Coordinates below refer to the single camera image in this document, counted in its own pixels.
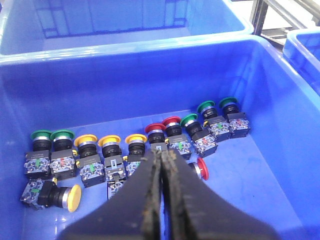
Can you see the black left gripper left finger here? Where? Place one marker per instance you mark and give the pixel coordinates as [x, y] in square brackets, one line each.
[133, 213]

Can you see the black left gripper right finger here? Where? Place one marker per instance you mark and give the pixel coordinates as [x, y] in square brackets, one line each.
[194, 212]

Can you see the yellow push button upright middle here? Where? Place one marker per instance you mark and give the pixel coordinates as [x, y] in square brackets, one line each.
[115, 175]

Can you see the yellow push button upright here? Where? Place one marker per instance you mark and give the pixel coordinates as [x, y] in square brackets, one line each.
[115, 175]
[91, 168]
[136, 150]

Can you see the red push button lying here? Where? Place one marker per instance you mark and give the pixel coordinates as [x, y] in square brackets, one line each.
[199, 167]

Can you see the yellow push button upright left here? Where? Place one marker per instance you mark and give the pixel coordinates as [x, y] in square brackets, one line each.
[91, 168]

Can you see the green push button middle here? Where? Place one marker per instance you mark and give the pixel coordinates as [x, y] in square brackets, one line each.
[203, 141]

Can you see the green push button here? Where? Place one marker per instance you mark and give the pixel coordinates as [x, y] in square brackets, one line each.
[203, 141]
[216, 124]
[37, 162]
[62, 163]
[238, 122]

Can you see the red push button left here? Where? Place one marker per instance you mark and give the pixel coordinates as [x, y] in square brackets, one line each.
[176, 139]

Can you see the yellow push button upright right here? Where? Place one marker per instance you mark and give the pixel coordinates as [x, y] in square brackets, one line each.
[136, 150]

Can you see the red push button behind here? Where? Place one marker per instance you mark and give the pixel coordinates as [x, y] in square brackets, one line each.
[156, 136]

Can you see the left blue plastic bin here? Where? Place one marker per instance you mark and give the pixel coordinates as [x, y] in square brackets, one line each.
[272, 174]

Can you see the blue plastic bin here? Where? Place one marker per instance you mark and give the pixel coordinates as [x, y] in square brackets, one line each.
[302, 51]
[272, 174]

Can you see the yellow push button lying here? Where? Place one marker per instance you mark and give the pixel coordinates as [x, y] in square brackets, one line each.
[40, 194]

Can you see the green push button far right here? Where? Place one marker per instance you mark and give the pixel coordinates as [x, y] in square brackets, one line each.
[238, 122]

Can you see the green push button far left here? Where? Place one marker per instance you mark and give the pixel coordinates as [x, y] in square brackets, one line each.
[37, 162]

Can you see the right blue plastic bin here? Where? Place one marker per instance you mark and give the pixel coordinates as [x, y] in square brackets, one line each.
[302, 51]

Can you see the far left blue bin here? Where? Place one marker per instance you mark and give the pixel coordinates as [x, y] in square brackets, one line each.
[30, 26]

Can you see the metal rack frame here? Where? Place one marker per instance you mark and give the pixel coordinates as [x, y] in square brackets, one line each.
[274, 19]

